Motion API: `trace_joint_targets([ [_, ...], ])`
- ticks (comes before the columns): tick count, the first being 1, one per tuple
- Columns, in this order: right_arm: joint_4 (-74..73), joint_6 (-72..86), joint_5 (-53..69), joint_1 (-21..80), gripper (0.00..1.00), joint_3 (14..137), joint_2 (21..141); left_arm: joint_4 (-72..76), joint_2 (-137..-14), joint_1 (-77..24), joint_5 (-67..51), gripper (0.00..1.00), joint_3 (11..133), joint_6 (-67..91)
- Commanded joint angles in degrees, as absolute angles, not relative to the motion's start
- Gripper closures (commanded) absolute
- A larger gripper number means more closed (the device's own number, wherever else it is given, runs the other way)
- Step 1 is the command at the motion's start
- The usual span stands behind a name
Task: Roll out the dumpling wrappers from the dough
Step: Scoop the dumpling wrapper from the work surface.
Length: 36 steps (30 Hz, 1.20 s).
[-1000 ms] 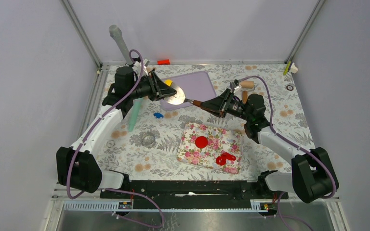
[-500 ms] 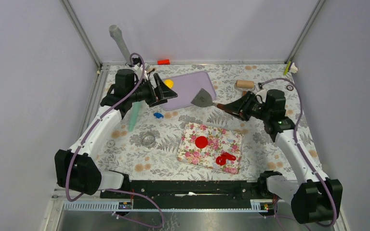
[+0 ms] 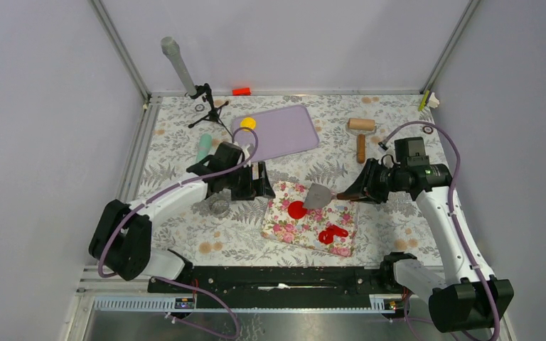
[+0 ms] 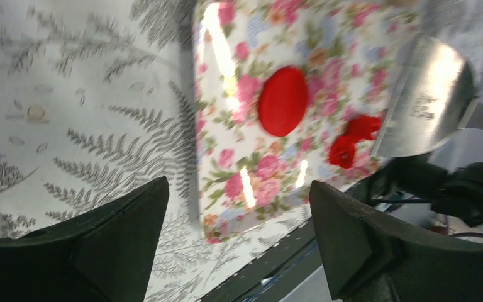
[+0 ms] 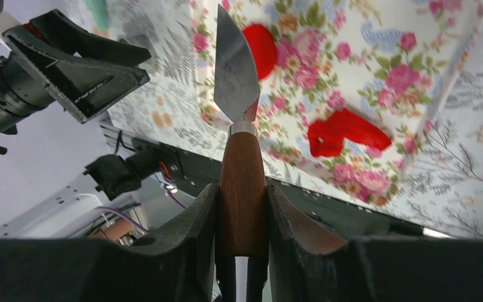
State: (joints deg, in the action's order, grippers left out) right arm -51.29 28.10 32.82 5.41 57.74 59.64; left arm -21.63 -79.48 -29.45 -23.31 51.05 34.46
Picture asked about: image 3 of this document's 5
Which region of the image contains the clear round cutter cup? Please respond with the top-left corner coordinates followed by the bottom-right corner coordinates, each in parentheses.
top-left (208, 196), bottom-right (230, 219)

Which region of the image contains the white green clip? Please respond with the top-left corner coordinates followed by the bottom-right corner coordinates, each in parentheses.
top-left (418, 90), bottom-right (440, 112)

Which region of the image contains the black mini tripod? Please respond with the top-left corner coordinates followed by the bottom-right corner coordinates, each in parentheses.
top-left (187, 83), bottom-right (232, 136)

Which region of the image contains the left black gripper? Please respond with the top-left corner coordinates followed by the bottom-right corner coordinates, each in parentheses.
top-left (225, 161), bottom-right (274, 201)

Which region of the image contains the red dough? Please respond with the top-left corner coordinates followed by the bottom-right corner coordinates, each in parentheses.
top-left (288, 200), bottom-right (308, 220)

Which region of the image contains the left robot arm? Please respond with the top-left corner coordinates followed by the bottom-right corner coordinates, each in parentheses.
top-left (88, 142), bottom-right (275, 292)

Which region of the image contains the mint green rolling pin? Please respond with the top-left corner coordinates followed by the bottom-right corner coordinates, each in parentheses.
top-left (196, 134), bottom-right (213, 162)

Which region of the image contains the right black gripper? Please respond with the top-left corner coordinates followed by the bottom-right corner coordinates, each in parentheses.
top-left (343, 158), bottom-right (407, 205)

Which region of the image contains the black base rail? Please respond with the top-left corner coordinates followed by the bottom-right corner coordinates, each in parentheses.
top-left (147, 266), bottom-right (405, 310)

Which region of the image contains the purple tray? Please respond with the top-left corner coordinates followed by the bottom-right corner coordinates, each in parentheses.
top-left (232, 104), bottom-right (320, 162)

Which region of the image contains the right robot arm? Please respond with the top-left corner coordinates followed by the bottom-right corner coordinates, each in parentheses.
top-left (336, 137), bottom-right (514, 333)

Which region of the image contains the grey microphone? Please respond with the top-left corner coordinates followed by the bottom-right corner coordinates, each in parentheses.
top-left (161, 36), bottom-right (197, 97)

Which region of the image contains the yellow dough disc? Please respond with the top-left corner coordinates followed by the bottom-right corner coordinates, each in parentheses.
top-left (240, 117), bottom-right (257, 131)

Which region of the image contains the metal dough scraper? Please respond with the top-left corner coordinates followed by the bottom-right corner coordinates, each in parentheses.
top-left (303, 183), bottom-right (359, 210)

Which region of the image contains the floral tray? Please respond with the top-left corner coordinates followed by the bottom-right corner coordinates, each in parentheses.
top-left (261, 181), bottom-right (358, 257)

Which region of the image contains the wooden dough roller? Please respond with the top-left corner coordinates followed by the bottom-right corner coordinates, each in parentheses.
top-left (347, 118), bottom-right (375, 164)

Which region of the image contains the red dough ring scrap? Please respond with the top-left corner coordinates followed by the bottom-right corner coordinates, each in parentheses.
top-left (318, 224), bottom-right (349, 245)

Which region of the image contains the floral table mat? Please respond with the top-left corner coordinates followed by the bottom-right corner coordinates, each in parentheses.
top-left (136, 95), bottom-right (453, 266)

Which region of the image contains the orange red block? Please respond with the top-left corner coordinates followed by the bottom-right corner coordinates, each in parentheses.
top-left (232, 87), bottom-right (252, 96)

